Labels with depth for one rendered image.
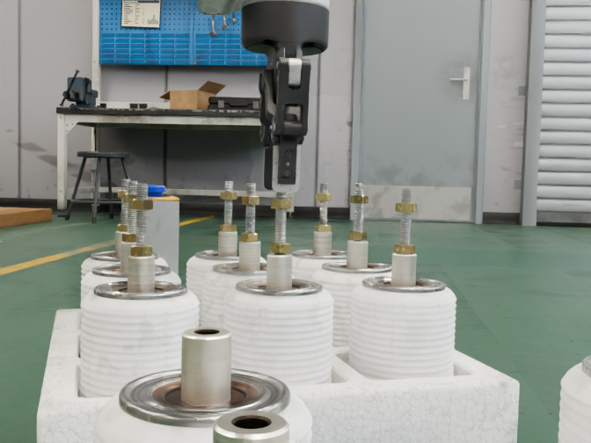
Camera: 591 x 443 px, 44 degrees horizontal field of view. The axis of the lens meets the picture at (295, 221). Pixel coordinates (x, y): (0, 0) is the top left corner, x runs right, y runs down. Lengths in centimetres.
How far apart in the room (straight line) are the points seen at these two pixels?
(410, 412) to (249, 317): 15
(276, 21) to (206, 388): 36
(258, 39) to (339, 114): 504
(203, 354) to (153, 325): 26
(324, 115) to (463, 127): 105
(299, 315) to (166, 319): 11
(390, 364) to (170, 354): 19
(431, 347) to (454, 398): 5
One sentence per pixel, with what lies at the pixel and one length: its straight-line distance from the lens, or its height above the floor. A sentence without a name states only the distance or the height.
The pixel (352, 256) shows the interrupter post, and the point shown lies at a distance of 77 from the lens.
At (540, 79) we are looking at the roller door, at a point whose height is 107.
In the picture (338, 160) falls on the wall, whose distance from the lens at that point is 563.
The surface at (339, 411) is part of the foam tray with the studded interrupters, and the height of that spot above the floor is 16.
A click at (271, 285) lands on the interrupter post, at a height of 26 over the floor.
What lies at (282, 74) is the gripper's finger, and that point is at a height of 43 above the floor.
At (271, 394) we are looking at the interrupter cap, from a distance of 33.
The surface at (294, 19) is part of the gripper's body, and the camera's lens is 61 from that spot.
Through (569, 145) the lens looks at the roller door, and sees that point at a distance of 576.
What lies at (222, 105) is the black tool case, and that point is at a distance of 514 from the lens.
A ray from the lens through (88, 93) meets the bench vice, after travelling 530.
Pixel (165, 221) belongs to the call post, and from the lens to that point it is 99.
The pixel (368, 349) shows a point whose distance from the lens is 65.
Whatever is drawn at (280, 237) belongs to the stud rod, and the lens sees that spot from 63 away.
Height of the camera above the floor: 35
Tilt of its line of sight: 4 degrees down
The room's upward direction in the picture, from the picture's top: 1 degrees clockwise
